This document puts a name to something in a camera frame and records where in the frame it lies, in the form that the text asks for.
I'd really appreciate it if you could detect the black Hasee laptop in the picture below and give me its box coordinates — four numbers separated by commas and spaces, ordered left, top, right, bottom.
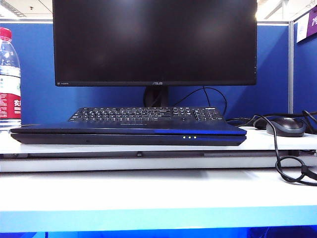
9, 122, 248, 146

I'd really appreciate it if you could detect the black Logitech keyboard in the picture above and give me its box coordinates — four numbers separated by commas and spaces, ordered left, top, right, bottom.
68, 106, 227, 126

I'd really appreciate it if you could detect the black ASUS monitor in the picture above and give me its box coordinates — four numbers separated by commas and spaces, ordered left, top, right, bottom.
52, 0, 258, 108

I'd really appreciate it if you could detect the wide blue partition panel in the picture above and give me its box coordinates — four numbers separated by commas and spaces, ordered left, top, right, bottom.
0, 21, 291, 126

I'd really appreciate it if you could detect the black grey computer mouse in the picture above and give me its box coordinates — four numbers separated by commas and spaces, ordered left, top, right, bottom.
266, 116, 307, 137

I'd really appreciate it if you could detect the clear water bottle red label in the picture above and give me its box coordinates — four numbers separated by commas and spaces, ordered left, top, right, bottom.
0, 27, 22, 131

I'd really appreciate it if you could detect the blue partition panel with poster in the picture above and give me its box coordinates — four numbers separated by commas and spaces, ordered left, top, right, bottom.
293, 7, 317, 116

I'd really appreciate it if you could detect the purple white poster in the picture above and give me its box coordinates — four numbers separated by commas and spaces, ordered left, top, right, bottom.
296, 6, 317, 44

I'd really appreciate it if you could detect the thin black monitor cable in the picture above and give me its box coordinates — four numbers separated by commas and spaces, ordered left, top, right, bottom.
173, 86, 227, 119

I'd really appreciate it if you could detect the black laptop power cable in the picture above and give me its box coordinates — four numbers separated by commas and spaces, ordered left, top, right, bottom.
227, 113, 317, 186

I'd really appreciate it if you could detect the silver partition post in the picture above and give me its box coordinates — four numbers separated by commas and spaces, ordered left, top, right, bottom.
288, 20, 295, 115

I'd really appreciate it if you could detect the black cable with plug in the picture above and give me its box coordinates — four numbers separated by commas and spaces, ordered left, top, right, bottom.
262, 109, 317, 124

